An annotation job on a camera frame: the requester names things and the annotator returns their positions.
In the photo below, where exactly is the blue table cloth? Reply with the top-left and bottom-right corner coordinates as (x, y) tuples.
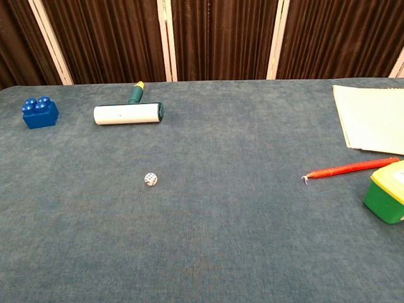
(0, 77), (404, 303)

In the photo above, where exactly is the brown curtain folding screen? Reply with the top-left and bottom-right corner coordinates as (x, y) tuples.
(0, 0), (404, 91)

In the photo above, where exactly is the red pen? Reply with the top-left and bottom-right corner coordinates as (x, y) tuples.
(300, 157), (401, 186)

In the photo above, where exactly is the blue toy building block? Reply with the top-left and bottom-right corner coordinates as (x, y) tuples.
(21, 95), (60, 130)

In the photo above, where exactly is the pale yellow paper stack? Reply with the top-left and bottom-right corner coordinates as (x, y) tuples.
(331, 84), (404, 156)

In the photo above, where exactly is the green box with yellow lid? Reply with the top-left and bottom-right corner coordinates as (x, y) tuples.
(362, 159), (404, 225)

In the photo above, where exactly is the green handled lint roller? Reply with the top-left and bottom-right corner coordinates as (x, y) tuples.
(93, 81), (165, 126)

